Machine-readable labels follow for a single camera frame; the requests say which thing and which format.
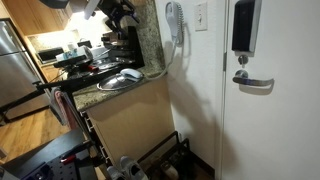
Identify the silver door lever handle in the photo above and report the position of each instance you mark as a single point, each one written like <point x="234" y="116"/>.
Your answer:
<point x="242" y="77"/>

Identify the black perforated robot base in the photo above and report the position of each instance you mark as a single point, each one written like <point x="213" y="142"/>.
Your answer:
<point x="43" y="163"/>

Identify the white entry door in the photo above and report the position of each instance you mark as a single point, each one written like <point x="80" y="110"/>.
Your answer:
<point x="273" y="132"/>

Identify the grey sneaker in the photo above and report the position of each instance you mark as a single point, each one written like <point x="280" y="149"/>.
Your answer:
<point x="115" y="174"/>
<point x="132" y="169"/>

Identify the orange black clamp left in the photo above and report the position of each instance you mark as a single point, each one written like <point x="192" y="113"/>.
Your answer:
<point x="70" y="155"/>

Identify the grey sneaker lower right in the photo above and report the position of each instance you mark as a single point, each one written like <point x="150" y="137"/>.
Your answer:
<point x="115" y="174"/>

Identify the black electronic door lock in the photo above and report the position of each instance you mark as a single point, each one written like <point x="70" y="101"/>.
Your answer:
<point x="245" y="25"/>

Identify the black coffee machine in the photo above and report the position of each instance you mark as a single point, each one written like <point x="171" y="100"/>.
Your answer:
<point x="125" y="49"/>

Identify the wooden upper cabinet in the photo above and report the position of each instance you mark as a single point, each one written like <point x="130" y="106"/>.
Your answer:
<point x="33" y="17"/>

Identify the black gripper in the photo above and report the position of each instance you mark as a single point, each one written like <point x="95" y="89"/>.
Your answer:
<point x="115" y="10"/>

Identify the round silver pan lid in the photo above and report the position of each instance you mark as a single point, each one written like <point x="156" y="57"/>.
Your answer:
<point x="117" y="82"/>

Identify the grey sneaker upper right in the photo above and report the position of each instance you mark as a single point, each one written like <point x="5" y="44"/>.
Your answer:
<point x="132" y="169"/>

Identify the black microwave oven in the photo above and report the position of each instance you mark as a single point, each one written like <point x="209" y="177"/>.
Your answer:
<point x="49" y="55"/>

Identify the white wall telephone handset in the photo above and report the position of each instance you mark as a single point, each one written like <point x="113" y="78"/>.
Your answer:
<point x="174" y="17"/>

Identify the granite counter top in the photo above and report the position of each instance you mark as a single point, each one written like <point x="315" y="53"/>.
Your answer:
<point x="152" y="54"/>

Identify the black metal shoe rack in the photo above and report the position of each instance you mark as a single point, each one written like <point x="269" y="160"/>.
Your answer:
<point x="171" y="159"/>

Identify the stainless steel refrigerator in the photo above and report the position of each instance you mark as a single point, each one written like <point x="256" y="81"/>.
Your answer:
<point x="18" y="75"/>

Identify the pink hanging towel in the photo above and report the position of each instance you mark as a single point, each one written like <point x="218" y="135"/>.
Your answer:
<point x="62" y="108"/>

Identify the white light switch plate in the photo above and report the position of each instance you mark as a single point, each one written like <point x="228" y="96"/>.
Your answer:
<point x="201" y="17"/>

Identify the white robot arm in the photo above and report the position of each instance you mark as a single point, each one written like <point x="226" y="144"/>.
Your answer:
<point x="89" y="7"/>

